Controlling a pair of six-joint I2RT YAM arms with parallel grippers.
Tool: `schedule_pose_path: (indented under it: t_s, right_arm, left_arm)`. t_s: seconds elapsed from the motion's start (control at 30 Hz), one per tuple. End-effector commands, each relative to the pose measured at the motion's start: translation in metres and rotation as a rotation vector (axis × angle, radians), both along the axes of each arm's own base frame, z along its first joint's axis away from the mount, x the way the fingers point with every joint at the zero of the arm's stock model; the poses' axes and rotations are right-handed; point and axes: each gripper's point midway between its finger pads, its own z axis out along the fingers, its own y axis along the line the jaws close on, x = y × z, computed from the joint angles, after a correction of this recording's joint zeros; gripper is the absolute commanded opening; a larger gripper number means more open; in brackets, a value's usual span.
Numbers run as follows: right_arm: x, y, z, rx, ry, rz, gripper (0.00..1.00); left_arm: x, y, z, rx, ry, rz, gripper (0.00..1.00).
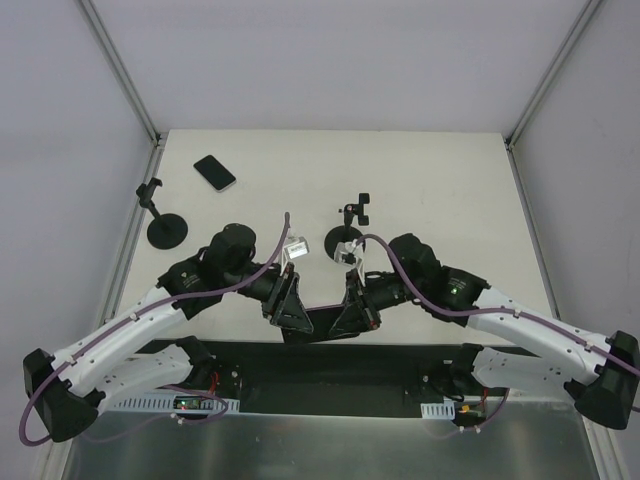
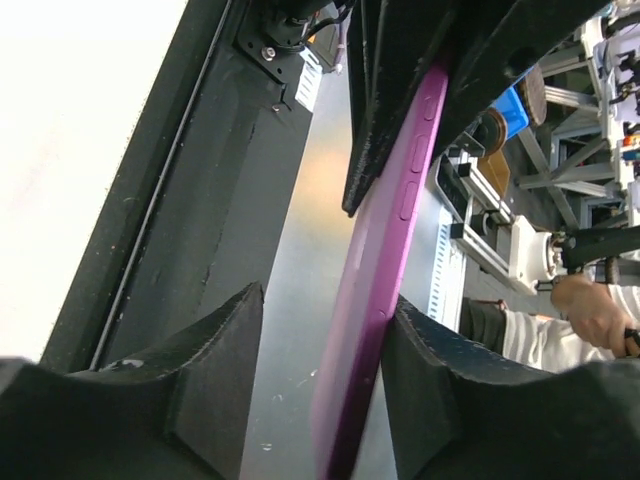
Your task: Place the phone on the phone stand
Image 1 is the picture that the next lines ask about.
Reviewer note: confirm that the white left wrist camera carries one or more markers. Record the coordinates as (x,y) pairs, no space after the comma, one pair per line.
(294,246)

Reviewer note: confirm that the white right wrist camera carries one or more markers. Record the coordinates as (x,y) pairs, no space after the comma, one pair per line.
(351,254)

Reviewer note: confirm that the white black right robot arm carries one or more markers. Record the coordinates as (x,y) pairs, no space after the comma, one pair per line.
(599,374)

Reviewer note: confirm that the aluminium frame post left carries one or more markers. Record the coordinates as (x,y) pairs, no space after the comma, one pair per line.
(98,29)

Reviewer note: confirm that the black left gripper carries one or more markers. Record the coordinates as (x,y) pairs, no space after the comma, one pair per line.
(278,296)

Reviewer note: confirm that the white cable duct right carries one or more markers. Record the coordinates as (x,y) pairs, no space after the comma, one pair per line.
(438,411)

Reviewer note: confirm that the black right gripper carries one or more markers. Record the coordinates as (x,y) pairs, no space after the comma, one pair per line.
(360,295)

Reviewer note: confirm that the black smartphone silver edge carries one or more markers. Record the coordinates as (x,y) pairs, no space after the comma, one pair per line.
(215,173)

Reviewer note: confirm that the white cable duct left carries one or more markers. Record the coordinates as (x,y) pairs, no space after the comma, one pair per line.
(167,402)

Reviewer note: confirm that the black phone stand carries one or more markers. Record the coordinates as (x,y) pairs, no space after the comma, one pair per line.
(165,231)
(346,231)

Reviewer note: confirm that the black smartphone purple edge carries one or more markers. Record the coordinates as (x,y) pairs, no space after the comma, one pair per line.
(322,319)

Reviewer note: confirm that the aluminium frame post right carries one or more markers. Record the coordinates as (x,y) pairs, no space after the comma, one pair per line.
(551,74)

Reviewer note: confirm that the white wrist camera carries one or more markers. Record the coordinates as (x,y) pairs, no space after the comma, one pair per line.
(294,246)
(351,254)

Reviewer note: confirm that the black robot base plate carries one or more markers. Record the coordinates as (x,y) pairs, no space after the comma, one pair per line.
(387,381)

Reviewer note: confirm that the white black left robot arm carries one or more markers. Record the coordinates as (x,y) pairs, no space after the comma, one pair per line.
(70,388)

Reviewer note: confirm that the aluminium frame post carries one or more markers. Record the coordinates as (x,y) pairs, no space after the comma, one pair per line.
(98,29)
(551,74)

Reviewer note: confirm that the white cable duct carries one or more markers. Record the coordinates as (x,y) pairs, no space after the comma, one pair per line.
(167,402)
(438,411)

